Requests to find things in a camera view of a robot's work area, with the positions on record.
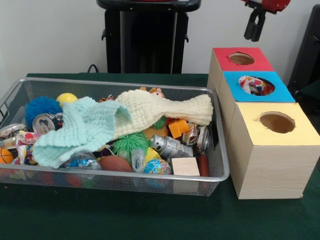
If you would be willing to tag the dark green tablecloth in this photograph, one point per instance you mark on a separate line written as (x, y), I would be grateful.
(150, 220)

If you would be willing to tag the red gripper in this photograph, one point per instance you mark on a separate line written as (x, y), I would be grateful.
(275, 5)

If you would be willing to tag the green spiky ball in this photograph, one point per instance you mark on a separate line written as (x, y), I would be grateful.
(130, 145)

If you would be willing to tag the black chair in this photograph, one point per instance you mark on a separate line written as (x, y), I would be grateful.
(310, 50)

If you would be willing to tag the black and silver soda can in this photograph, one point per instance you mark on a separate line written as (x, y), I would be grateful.
(45, 125)

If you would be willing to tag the wooden box with three holes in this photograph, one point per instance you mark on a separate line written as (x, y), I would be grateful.
(270, 170)

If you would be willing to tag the yellow ball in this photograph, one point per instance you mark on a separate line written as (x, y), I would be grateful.
(66, 98)

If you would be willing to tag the cream waffle cloth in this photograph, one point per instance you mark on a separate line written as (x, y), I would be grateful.
(155, 107)

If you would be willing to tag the polka dot cloth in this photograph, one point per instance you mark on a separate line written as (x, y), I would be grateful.
(252, 85)
(26, 140)

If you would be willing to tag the globe print ball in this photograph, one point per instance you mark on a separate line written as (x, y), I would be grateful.
(157, 167)

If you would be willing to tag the blue spiky ball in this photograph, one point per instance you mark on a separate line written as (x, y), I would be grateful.
(41, 107)

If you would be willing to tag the plain wooden cube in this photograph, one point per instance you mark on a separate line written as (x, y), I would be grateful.
(185, 167)

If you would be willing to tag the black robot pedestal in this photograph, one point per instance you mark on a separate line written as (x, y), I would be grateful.
(145, 45)

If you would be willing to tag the mint green waffle cloth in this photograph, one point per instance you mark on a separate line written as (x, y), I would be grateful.
(82, 125)

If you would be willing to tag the silver toy robot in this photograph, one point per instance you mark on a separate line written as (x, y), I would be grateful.
(170, 147)

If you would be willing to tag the silver mesh bin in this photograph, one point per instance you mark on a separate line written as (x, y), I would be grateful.
(112, 185)

